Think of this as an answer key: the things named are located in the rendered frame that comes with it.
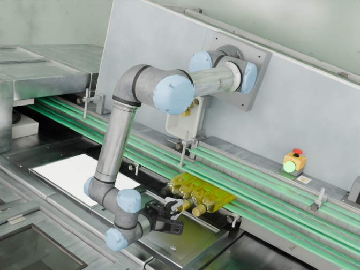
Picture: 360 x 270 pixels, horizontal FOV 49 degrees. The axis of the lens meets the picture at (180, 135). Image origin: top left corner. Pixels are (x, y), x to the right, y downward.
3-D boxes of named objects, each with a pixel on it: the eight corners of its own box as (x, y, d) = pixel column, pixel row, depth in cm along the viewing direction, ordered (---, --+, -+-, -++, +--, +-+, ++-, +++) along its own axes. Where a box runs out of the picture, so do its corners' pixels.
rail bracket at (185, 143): (187, 160, 183) (170, 167, 173) (194, 127, 177) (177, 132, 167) (192, 163, 182) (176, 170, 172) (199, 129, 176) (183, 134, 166)
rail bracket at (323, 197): (319, 196, 150) (307, 209, 140) (324, 180, 148) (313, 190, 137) (329, 201, 148) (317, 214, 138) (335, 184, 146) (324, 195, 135)
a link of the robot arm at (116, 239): (122, 235, 122) (118, 258, 125) (145, 222, 130) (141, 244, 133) (104, 224, 125) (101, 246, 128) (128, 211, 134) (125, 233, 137)
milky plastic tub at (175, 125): (174, 128, 200) (164, 131, 193) (182, 85, 192) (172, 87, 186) (203, 140, 192) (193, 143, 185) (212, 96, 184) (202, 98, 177)
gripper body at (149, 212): (155, 197, 148) (134, 208, 139) (173, 207, 144) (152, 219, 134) (152, 215, 151) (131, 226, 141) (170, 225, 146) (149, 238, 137)
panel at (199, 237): (83, 156, 211) (27, 173, 184) (84, 151, 210) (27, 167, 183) (227, 237, 166) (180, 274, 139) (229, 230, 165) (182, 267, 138)
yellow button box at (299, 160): (286, 165, 169) (280, 170, 163) (291, 149, 166) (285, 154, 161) (302, 172, 165) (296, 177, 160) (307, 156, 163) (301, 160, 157)
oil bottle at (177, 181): (192, 177, 184) (164, 191, 167) (195, 166, 182) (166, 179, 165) (202, 182, 181) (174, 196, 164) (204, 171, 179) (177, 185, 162)
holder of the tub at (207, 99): (173, 137, 202) (164, 140, 196) (183, 85, 193) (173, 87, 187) (201, 149, 194) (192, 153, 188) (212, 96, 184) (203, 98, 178)
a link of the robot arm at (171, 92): (231, 53, 157) (133, 66, 116) (264, 62, 149) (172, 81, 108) (225, 82, 161) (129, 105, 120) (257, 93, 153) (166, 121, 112)
